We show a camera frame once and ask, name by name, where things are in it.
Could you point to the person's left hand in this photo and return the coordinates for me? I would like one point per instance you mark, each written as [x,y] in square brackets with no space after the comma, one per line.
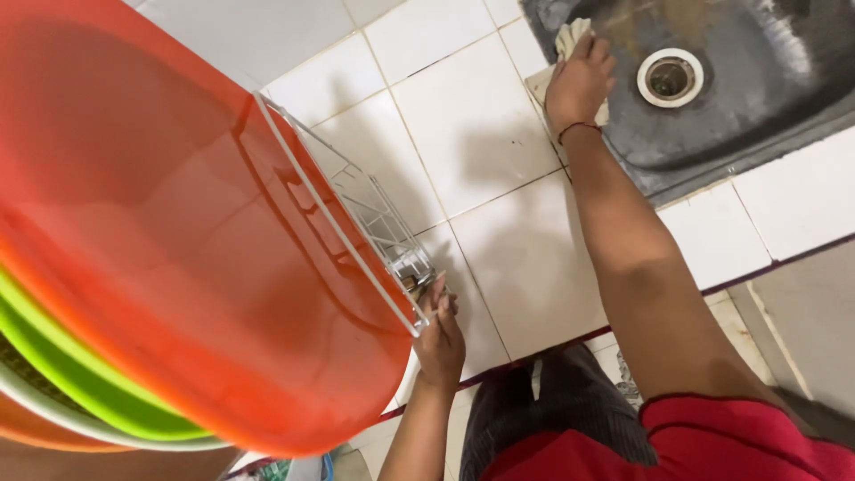
[439,347]

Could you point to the person's right hand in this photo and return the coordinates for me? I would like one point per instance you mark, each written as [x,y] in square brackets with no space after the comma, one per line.
[578,87]

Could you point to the person's right fingers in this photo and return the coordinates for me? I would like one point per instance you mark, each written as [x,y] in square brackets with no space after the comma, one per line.
[593,48]

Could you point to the person's left fingers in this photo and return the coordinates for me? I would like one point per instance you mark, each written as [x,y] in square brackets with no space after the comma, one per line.
[442,300]

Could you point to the beige cleaning cloth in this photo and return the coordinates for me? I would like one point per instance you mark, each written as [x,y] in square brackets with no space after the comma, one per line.
[568,33]

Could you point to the metal cup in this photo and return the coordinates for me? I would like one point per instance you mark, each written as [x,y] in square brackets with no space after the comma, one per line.
[415,274]

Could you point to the dark grey trousers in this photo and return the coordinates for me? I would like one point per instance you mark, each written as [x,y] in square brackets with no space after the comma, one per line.
[568,407]

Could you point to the grey metal sink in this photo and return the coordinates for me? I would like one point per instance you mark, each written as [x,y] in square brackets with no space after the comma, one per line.
[755,107]

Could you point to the blue plastic container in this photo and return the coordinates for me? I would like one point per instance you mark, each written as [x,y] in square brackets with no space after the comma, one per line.
[327,467]

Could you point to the large orange plastic basin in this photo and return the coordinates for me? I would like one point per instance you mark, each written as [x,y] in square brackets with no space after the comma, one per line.
[167,200]

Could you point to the red shirt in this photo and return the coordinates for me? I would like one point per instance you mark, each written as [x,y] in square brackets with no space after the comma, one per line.
[708,447]

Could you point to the green plastic basin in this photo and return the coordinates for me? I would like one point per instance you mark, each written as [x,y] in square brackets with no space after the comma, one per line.
[73,374]

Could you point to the white plastic basin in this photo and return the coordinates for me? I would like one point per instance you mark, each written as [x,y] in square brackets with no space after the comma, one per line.
[87,427]

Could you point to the small orange plastic basin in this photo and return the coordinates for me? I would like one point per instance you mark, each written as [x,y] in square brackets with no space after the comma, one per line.
[27,427]

